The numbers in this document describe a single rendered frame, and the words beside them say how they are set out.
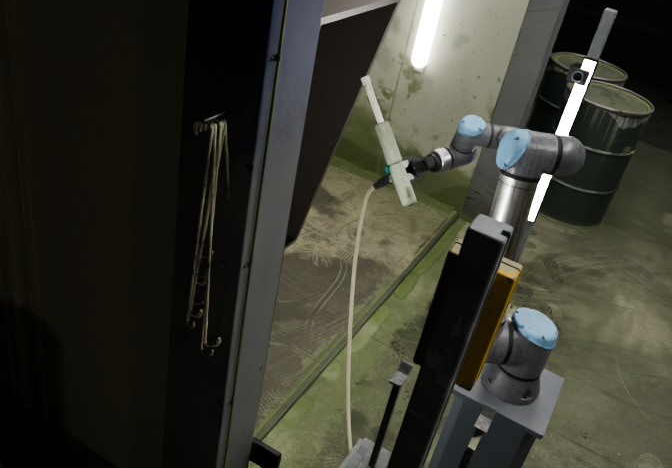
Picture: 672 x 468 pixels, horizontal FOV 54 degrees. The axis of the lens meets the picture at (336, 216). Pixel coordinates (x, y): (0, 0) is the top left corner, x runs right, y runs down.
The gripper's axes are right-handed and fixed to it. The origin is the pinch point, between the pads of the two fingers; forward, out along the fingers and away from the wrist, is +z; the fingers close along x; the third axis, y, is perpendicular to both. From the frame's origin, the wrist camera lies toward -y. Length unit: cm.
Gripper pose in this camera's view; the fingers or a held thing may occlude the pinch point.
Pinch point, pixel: (392, 175)
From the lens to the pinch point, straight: 234.9
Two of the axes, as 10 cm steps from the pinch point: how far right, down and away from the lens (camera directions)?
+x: -3.3, -9.4, 0.4
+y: -3.8, 1.7, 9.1
